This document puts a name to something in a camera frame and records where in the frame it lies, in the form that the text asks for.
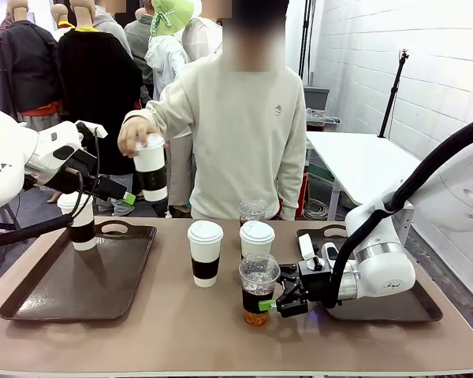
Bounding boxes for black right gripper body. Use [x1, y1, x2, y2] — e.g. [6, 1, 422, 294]
[298, 258, 332, 303]

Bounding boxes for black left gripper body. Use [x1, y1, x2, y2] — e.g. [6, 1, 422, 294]
[43, 148, 106, 198]

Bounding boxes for clear plastic cup amber drink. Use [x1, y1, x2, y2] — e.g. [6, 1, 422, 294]
[238, 252, 281, 327]

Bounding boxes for white paper cup black sleeve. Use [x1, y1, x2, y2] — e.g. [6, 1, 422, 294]
[132, 133, 169, 202]
[239, 220, 276, 260]
[187, 220, 225, 288]
[57, 191, 98, 252]

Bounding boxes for person's right forearm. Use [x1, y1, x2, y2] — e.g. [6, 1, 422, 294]
[124, 91, 191, 138]

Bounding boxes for person's left forearm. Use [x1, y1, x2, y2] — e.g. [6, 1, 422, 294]
[277, 157, 307, 221]

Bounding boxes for brown plastic serving tray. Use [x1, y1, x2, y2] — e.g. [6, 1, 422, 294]
[0, 220, 158, 321]
[296, 224, 444, 323]

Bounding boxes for person's right hand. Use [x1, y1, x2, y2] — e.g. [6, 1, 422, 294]
[117, 116, 166, 159]

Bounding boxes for mannequin in black coat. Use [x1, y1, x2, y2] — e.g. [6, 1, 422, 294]
[57, 0, 143, 177]

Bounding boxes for clear plastic cup dark drink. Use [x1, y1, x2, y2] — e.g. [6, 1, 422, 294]
[236, 196, 269, 228]

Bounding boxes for mannequin in dark grey jacket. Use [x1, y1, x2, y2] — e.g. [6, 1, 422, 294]
[0, 0, 61, 131]

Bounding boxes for white folding table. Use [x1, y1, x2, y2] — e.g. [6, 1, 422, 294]
[305, 131, 423, 222]

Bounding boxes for person in dark green jacket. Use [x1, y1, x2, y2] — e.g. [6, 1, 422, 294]
[123, 6, 155, 99]

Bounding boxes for person in cream sweater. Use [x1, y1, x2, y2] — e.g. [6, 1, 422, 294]
[157, 0, 309, 221]

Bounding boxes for person in grey hoodie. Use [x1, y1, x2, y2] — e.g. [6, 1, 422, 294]
[93, 0, 134, 60]

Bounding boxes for mannequin with yellow red collar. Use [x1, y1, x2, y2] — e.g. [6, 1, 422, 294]
[50, 3, 76, 42]

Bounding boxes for person with green hat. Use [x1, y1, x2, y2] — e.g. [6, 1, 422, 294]
[144, 0, 195, 102]

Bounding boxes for clear plastic bags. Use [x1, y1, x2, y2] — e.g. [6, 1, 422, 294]
[306, 107, 343, 132]

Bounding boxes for person in light grey jacket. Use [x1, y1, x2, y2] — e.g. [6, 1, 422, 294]
[181, 14, 224, 63]

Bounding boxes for grey storage bin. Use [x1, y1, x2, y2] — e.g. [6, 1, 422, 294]
[303, 85, 330, 112]

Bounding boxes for black tripod pole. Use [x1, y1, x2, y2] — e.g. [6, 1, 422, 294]
[378, 49, 410, 139]

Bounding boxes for black stand poles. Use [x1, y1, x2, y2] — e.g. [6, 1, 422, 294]
[297, 0, 317, 80]

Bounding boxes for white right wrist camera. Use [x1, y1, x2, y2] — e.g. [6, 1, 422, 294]
[298, 233, 316, 261]

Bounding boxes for coiled white cable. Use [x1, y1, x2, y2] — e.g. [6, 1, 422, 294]
[302, 198, 331, 221]

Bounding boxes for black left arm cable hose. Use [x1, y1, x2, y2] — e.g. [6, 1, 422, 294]
[0, 125, 102, 249]

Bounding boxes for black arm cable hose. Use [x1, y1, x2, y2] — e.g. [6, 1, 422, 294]
[0, 125, 102, 249]
[323, 113, 473, 309]

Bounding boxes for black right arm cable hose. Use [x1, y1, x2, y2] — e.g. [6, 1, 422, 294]
[323, 113, 473, 309]

